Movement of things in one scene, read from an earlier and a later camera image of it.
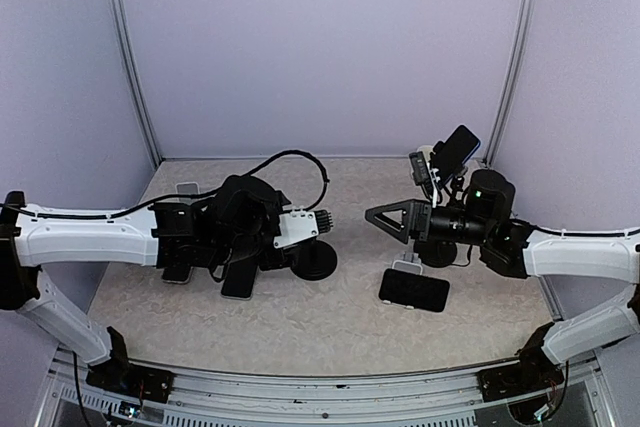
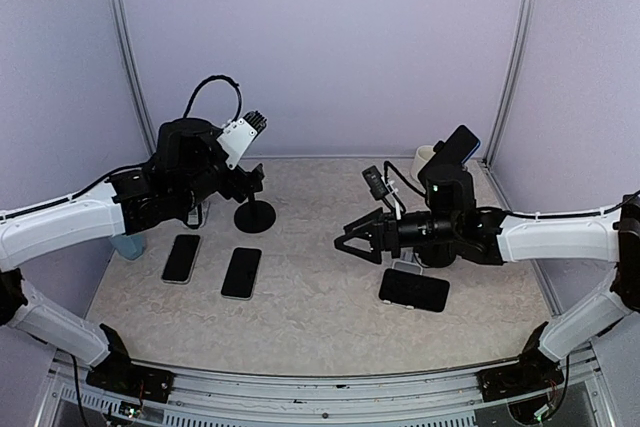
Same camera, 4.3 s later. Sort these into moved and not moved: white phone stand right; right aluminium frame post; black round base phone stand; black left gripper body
Moved: black left gripper body; black round base phone stand
Not moved: white phone stand right; right aluminium frame post
